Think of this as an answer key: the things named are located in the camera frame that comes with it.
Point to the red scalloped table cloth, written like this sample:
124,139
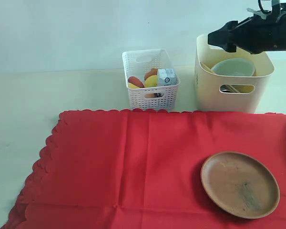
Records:
141,170

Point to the orange cheese wedge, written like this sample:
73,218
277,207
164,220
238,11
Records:
133,86

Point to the white woven plastic basket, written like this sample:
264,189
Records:
138,63

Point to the yellow round fruit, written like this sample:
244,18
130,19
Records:
151,81

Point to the cream plastic bin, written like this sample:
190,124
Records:
211,93

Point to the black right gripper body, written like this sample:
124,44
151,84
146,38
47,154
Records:
256,35

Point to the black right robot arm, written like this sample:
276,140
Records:
253,35

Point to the brown oval plate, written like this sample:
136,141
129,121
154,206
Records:
240,185

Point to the white blue milk carton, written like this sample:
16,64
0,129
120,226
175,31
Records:
166,77

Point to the pale green bowl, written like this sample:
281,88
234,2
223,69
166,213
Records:
234,67

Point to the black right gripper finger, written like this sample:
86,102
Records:
229,43
217,38

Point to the orange fried nugget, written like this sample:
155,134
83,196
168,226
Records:
152,72

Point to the red sausage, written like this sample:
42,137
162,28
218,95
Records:
136,81

